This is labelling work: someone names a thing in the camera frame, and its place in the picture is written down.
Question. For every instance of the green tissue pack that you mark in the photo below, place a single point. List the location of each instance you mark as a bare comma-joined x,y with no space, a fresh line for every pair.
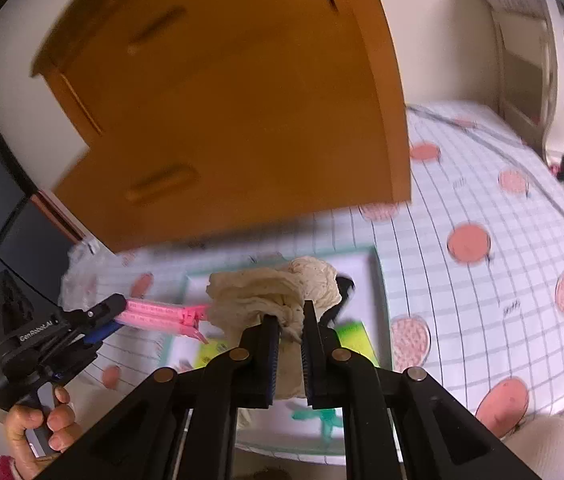
358,342

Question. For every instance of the fruit print grid cloth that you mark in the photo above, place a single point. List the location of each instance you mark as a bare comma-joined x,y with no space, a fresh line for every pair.
462,200

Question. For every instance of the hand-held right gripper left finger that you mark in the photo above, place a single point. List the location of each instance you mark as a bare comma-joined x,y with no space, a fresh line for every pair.
271,360

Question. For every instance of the yellow-green packet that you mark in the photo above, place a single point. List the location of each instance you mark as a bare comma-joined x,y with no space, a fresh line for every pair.
211,352

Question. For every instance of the person's left hand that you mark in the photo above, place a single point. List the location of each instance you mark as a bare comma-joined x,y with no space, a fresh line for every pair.
56,430

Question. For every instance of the pink zipper pouch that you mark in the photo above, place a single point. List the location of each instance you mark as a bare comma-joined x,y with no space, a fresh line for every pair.
156,316

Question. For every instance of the wooden drawer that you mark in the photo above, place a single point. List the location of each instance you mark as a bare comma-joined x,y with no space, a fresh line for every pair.
262,185

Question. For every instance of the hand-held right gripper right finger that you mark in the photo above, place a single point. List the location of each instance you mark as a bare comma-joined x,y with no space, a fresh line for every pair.
310,365

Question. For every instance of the teal rimmed white tray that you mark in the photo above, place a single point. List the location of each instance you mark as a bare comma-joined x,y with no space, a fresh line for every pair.
383,310

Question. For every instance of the dark object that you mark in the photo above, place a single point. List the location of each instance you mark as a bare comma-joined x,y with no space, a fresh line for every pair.
344,292

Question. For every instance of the person's left forearm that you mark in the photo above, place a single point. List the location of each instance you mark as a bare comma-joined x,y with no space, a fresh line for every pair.
6,467

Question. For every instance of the cream wooden frame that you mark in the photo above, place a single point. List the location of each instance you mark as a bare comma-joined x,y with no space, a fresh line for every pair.
522,85

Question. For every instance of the clear plastic bag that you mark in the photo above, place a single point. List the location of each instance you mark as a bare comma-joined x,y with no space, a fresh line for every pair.
81,270

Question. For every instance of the wooden cabinet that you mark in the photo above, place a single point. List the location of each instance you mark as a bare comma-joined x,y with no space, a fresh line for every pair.
237,35

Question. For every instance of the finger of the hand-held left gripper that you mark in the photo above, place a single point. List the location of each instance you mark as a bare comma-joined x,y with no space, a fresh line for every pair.
104,309
99,335

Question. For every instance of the teal plastic object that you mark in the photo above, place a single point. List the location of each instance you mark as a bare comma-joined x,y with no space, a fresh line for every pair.
317,417

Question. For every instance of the cream cloth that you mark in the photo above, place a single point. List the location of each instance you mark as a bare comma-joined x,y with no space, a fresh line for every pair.
262,290

